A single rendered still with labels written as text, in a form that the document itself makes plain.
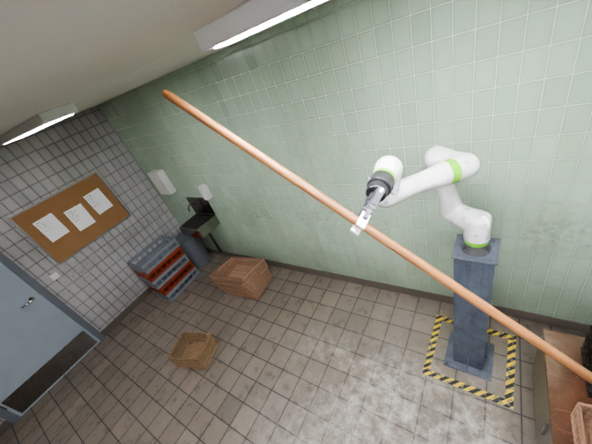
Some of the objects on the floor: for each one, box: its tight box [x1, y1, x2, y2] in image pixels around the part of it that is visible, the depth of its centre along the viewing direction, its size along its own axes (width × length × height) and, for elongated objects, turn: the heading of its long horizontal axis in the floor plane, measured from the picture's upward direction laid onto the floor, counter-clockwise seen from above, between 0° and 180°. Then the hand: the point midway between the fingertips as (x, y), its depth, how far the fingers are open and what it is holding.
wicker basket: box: [215, 273, 272, 300], centre depth 365 cm, size 49×56×28 cm
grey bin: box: [175, 233, 211, 269], centre depth 446 cm, size 38×38×55 cm
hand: (360, 223), depth 88 cm, fingers closed on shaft, 3 cm apart
